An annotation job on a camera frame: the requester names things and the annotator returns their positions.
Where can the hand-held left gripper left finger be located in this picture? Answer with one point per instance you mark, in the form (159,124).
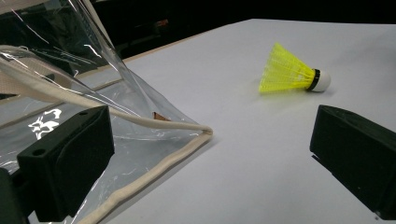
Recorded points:
(65,161)

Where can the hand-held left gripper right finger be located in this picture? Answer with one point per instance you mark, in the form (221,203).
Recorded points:
(358,149)

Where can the clear plastic bag beige trim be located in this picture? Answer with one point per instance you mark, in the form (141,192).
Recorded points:
(140,149)

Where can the yellow plastic shuttlecock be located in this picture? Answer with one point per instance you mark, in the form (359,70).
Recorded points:
(286,73)

